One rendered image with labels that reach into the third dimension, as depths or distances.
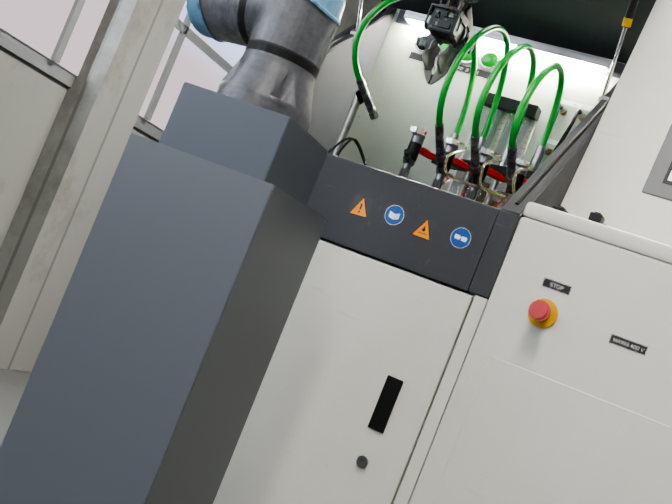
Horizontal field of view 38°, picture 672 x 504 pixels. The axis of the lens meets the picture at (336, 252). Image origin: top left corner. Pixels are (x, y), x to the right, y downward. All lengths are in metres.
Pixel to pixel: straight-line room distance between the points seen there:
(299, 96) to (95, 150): 2.46
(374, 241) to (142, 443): 0.67
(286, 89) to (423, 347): 0.57
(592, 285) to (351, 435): 0.50
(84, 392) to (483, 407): 0.69
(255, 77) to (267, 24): 0.09
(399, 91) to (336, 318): 0.85
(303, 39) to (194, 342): 0.47
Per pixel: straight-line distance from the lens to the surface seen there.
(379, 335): 1.80
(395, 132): 2.49
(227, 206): 1.35
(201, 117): 1.44
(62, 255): 3.93
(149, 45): 3.98
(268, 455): 1.87
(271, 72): 1.45
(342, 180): 1.89
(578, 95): 2.40
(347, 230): 1.86
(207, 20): 1.60
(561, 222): 1.76
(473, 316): 1.76
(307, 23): 1.48
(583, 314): 1.72
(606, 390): 1.70
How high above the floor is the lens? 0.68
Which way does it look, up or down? 3 degrees up
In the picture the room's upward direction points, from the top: 22 degrees clockwise
